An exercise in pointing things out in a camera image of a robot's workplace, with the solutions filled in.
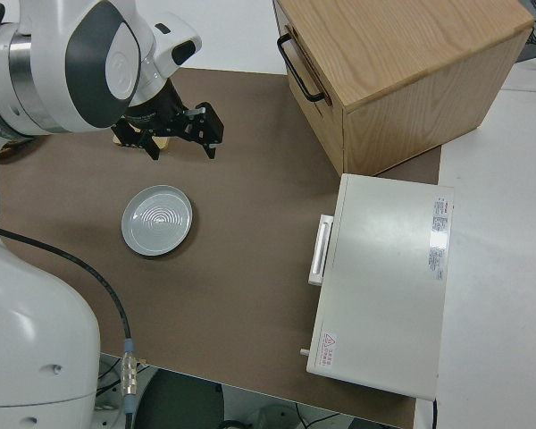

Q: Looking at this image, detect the black round pedestal base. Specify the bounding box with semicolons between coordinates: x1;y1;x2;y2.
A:
132;369;225;429

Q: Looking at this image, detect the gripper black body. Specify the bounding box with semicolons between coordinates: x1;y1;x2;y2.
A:
111;80;198;149

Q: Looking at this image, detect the black cabinet drawer handle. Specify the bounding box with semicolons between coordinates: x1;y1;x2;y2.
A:
276;34;328;104

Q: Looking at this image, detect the black cable with metal connector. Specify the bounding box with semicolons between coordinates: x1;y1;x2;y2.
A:
0;223;139;429

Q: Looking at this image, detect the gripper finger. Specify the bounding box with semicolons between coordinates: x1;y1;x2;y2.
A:
194;102;227;161
138;132;163;163

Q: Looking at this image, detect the wooden drawer cabinet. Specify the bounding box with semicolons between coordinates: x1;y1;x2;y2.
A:
272;0;535;178

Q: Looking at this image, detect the gray round plate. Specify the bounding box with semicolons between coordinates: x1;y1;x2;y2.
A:
121;184;196;258

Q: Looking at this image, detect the white toaster oven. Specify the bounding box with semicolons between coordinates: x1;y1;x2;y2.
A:
298;172;456;401

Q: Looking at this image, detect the white oven door handle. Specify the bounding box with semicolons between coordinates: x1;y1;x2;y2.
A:
307;214;336;287

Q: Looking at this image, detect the brown table mat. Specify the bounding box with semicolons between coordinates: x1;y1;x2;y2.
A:
0;66;443;429

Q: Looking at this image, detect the round wicker basket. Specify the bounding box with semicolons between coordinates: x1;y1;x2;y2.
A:
0;138;33;158

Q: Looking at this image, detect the wooden mug tree stand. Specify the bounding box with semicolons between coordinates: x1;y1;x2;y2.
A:
111;121;171;153

